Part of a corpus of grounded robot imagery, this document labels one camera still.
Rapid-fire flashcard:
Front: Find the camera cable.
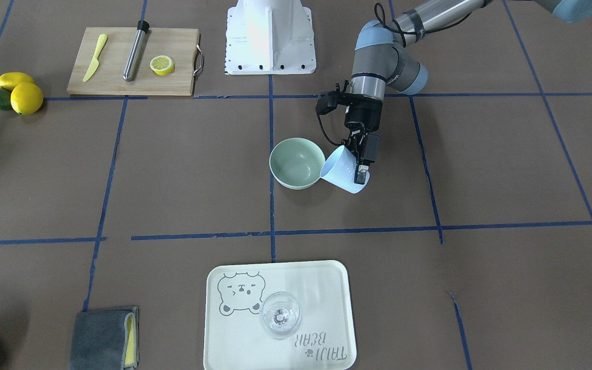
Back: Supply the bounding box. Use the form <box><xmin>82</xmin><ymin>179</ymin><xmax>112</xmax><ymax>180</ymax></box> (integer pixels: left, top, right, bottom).
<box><xmin>317</xmin><ymin>3</ymin><xmax>474</xmax><ymax>147</ymax></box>

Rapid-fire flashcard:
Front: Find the lemon half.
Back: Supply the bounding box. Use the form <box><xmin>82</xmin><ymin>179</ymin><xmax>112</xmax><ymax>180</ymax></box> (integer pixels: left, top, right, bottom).
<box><xmin>150</xmin><ymin>55</ymin><xmax>175</xmax><ymax>77</ymax></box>

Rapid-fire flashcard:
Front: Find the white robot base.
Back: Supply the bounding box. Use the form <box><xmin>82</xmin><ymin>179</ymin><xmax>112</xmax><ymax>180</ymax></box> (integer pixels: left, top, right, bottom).
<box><xmin>224</xmin><ymin>1</ymin><xmax>317</xmax><ymax>76</ymax></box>

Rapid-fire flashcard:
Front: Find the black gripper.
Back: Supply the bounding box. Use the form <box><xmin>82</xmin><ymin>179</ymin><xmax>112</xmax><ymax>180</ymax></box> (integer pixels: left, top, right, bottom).
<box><xmin>341</xmin><ymin>95</ymin><xmax>383</xmax><ymax>185</ymax></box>

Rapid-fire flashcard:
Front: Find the green bowl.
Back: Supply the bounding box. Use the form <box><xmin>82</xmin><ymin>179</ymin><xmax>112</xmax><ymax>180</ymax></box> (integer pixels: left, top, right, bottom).
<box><xmin>269</xmin><ymin>138</ymin><xmax>326</xmax><ymax>190</ymax></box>

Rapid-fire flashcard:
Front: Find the cream bear tray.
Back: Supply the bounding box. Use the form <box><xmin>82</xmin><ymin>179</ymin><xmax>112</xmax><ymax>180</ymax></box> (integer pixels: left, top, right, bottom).
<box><xmin>203</xmin><ymin>260</ymin><xmax>357</xmax><ymax>369</ymax></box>

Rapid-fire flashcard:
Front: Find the large yellow lemon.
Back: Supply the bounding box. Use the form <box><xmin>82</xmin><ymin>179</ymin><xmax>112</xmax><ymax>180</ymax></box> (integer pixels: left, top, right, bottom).
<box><xmin>10</xmin><ymin>82</ymin><xmax>44</xmax><ymax>116</ymax></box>

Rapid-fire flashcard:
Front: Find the light blue cup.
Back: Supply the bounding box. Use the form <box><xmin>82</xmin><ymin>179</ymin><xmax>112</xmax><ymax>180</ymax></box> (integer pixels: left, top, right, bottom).
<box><xmin>320</xmin><ymin>145</ymin><xmax>371</xmax><ymax>194</ymax></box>

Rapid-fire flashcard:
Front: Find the wooden cutting board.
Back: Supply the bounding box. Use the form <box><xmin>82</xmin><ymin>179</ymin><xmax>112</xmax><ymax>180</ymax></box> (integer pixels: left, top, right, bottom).
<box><xmin>67</xmin><ymin>27</ymin><xmax>200</xmax><ymax>96</ymax></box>

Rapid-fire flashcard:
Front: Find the grey folded cloth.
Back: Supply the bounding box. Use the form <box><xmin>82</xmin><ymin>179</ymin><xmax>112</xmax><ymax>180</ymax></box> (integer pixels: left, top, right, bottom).
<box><xmin>68</xmin><ymin>306</ymin><xmax>139</xmax><ymax>369</ymax></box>

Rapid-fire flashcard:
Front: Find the wine glass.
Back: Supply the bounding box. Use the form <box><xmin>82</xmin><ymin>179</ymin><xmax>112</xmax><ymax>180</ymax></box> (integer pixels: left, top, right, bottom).
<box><xmin>260</xmin><ymin>292</ymin><xmax>302</xmax><ymax>340</ymax></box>

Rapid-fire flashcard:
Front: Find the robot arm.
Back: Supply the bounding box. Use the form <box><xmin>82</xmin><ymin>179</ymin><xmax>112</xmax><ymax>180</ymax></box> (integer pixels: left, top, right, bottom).
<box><xmin>333</xmin><ymin>1</ymin><xmax>489</xmax><ymax>184</ymax></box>

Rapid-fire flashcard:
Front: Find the steel muddler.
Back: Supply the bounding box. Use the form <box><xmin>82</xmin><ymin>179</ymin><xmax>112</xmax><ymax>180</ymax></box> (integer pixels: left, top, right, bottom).
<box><xmin>122</xmin><ymin>20</ymin><xmax>150</xmax><ymax>82</ymax></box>

